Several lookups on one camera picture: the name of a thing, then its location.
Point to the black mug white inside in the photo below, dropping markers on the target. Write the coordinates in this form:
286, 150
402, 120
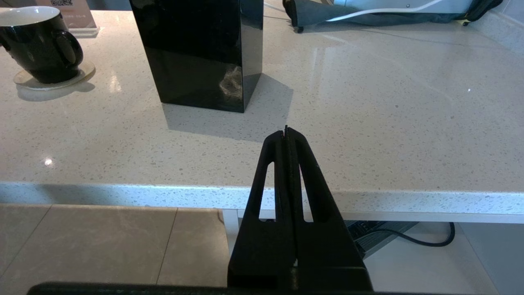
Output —
37, 45

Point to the dark slate cloth bundle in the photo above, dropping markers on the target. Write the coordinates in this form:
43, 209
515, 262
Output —
311, 12

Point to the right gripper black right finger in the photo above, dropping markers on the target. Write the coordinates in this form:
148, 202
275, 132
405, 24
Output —
327, 250

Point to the silver microwave oven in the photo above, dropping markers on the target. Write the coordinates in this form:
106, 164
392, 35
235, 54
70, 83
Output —
450, 5

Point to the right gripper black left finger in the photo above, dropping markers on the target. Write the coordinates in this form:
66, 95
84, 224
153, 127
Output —
262, 250

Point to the QR code sign stand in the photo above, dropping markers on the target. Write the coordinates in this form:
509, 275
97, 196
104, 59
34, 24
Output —
77, 14

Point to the black tissue box white lid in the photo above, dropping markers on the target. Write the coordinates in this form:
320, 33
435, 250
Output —
196, 53

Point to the black power strip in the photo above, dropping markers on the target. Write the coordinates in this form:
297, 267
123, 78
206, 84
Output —
368, 235

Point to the round white coaster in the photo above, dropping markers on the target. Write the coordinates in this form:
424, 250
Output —
84, 76

